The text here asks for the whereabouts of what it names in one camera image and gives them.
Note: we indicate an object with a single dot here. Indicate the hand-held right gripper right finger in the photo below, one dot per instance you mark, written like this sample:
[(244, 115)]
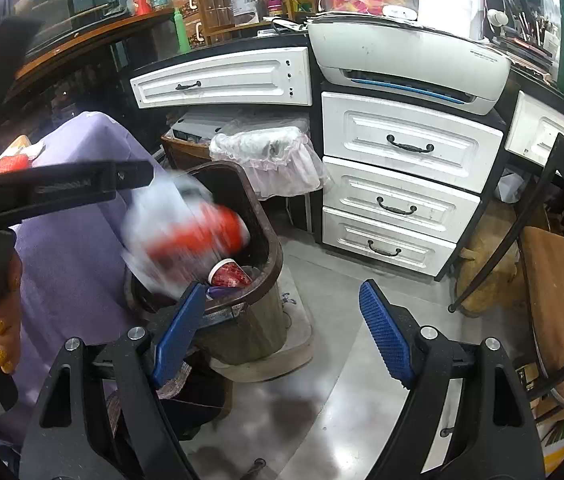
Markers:
[(386, 335)]

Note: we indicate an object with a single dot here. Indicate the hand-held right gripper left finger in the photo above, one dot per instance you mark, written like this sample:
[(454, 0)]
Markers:
[(177, 332)]

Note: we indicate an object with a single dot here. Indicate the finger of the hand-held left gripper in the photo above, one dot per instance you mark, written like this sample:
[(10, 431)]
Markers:
[(62, 189), (7, 55)]

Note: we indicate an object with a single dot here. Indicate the purple plastic pouch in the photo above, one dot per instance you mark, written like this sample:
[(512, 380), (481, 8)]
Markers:
[(222, 293)]

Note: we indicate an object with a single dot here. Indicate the red patterned cup white lid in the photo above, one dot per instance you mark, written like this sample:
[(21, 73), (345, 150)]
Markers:
[(227, 275)]

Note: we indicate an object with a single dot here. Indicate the dark brown trash bin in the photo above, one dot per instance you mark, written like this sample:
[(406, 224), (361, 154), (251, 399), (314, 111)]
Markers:
[(262, 310)]

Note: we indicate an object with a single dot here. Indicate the white plastic bag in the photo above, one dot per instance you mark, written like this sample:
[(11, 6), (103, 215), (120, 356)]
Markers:
[(154, 240)]

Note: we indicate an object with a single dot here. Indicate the wooden counter shelf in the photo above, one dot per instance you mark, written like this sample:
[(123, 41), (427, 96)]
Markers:
[(82, 45)]

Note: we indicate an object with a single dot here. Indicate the purple floral tablecloth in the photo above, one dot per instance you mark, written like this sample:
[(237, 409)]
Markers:
[(72, 270)]

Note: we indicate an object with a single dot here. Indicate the small white cabinet drawer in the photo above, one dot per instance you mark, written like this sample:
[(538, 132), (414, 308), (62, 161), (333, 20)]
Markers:
[(386, 245)]

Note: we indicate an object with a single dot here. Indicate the tan sack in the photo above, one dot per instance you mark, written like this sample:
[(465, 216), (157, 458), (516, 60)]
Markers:
[(486, 265)]

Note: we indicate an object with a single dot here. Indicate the middle white cabinet drawer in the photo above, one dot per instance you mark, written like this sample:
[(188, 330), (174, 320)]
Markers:
[(401, 200)]

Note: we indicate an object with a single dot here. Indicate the red tin can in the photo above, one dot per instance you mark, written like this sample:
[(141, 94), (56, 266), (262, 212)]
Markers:
[(140, 0)]

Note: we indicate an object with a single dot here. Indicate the green bottle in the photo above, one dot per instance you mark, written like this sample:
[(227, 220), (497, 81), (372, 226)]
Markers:
[(182, 30)]

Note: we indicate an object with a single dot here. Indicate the black metal chair wooden seat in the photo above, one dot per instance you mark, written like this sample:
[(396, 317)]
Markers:
[(556, 285)]

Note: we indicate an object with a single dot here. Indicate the wide white drawer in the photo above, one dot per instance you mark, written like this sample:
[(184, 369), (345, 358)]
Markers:
[(222, 80)]

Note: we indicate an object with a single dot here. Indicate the waste basket with pink liner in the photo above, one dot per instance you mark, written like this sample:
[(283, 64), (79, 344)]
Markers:
[(267, 160)]

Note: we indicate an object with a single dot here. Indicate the large white cabinet drawer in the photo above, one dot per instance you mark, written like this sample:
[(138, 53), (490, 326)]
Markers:
[(411, 135)]

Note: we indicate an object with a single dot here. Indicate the white side desk drawer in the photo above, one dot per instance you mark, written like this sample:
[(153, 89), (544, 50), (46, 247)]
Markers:
[(536, 135)]

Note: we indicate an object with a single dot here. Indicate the white printer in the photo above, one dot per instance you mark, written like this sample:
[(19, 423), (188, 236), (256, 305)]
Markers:
[(411, 60)]

